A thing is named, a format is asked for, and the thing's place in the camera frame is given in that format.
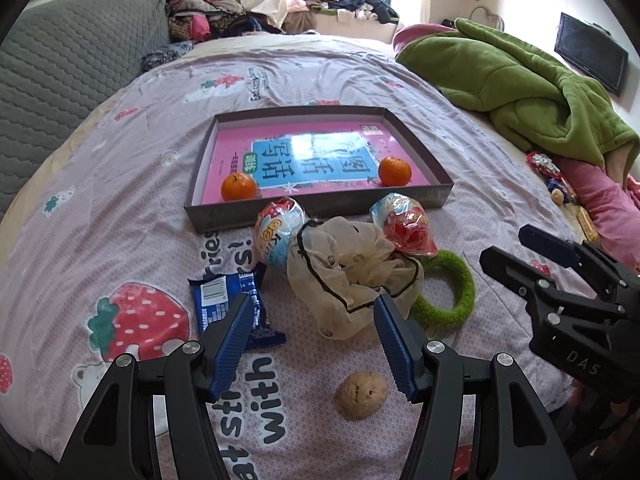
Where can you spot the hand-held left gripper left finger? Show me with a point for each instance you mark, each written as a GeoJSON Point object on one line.
{"type": "Point", "coordinates": [232, 340]}

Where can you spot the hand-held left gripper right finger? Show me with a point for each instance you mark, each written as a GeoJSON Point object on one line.
{"type": "Point", "coordinates": [392, 345]}

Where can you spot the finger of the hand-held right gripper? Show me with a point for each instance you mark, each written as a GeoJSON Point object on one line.
{"type": "Point", "coordinates": [515, 272]}
{"type": "Point", "coordinates": [547, 249]}

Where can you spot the blue snack packet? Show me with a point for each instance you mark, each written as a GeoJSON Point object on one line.
{"type": "Point", "coordinates": [217, 300]}

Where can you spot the brown walnut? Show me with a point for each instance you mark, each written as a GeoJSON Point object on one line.
{"type": "Point", "coordinates": [363, 394]}

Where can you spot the cream sheer cloth scrunchie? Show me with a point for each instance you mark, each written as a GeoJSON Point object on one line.
{"type": "Point", "coordinates": [345, 272]}

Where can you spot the grey cardboard box tray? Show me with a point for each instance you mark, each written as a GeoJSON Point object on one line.
{"type": "Point", "coordinates": [225, 221]}

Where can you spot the yellow snack packet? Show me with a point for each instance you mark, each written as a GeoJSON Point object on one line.
{"type": "Point", "coordinates": [587, 222]}

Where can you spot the small brown nut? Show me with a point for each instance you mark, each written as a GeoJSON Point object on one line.
{"type": "Point", "coordinates": [556, 197]}

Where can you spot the blue red candy wrapper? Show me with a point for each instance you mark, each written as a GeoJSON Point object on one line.
{"type": "Point", "coordinates": [562, 185]}

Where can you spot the red silver candy wrapper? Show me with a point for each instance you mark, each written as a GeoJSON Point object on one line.
{"type": "Point", "coordinates": [542, 164]}

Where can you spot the blue foil toy egg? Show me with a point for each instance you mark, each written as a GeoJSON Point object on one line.
{"type": "Point", "coordinates": [277, 234]}

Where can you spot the red foil toy egg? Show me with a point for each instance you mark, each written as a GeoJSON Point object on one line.
{"type": "Point", "coordinates": [406, 227]}

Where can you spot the orange tangerine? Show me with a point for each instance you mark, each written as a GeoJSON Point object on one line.
{"type": "Point", "coordinates": [394, 170]}
{"type": "Point", "coordinates": [239, 187]}

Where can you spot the green fleece blanket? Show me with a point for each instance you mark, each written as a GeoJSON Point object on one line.
{"type": "Point", "coordinates": [500, 75]}

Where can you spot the dark patterned cloth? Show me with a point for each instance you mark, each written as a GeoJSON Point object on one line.
{"type": "Point", "coordinates": [165, 56]}

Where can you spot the beige window seat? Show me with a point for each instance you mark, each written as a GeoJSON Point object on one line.
{"type": "Point", "coordinates": [320, 25]}

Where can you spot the pile of mixed clothes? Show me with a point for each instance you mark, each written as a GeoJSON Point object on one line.
{"type": "Point", "coordinates": [210, 15]}

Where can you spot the grey quilted headboard cover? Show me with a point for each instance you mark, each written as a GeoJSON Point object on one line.
{"type": "Point", "coordinates": [65, 60]}

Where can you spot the black wall television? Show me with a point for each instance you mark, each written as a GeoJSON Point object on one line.
{"type": "Point", "coordinates": [592, 55]}

